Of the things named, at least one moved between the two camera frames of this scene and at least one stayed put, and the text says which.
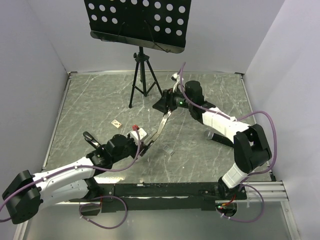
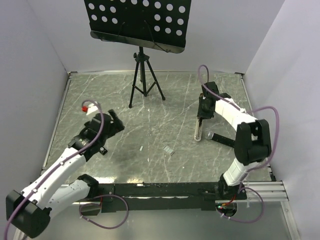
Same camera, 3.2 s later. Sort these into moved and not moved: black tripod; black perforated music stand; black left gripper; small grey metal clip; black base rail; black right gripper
Moved: black left gripper; black right gripper
Not moved: black tripod; small grey metal clip; black base rail; black perforated music stand
